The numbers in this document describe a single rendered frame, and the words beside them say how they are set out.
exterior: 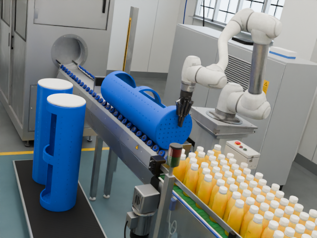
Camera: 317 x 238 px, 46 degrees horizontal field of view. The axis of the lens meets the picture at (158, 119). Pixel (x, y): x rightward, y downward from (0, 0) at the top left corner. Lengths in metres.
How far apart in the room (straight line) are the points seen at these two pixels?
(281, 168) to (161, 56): 4.43
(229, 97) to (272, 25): 0.64
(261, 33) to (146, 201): 1.25
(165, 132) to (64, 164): 0.90
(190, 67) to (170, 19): 5.72
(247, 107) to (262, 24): 0.60
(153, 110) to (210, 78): 0.47
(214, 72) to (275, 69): 1.71
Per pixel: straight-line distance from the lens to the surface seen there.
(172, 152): 1.74
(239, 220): 1.82
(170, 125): 2.36
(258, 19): 2.49
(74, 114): 2.75
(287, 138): 4.14
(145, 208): 2.14
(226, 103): 2.82
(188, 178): 2.03
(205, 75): 2.16
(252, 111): 2.72
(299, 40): 4.96
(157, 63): 7.99
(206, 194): 1.96
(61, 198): 3.06
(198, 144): 2.97
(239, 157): 2.31
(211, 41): 4.66
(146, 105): 2.46
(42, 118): 3.20
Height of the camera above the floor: 1.95
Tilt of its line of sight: 20 degrees down
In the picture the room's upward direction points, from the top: 10 degrees clockwise
